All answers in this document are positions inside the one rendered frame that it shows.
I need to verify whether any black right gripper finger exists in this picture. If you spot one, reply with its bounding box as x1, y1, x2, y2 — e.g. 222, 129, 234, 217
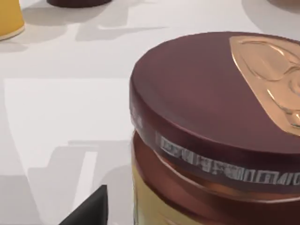
58, 184, 108, 225

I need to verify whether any jar with dark red lid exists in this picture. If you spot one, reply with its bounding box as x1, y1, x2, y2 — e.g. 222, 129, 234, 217
130, 31, 300, 225

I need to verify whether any dark brown round object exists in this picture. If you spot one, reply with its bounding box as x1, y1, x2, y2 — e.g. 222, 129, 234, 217
46, 0, 112, 8

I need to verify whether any yellow cup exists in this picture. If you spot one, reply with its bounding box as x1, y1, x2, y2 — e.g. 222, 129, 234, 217
0, 0, 25, 42

